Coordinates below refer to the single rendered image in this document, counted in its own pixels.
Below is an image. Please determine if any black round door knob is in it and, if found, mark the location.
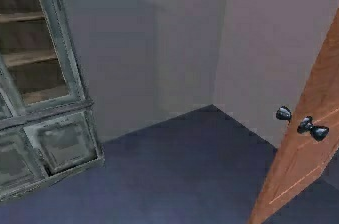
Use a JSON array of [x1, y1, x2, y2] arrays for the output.
[[275, 106, 293, 122], [296, 115, 330, 142]]

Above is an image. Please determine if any grey glass-front cupboard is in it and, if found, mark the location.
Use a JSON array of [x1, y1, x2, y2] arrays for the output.
[[0, 0, 105, 212]]

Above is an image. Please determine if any brown wooden room door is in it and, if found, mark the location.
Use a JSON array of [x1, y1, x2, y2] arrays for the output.
[[246, 0, 339, 224]]

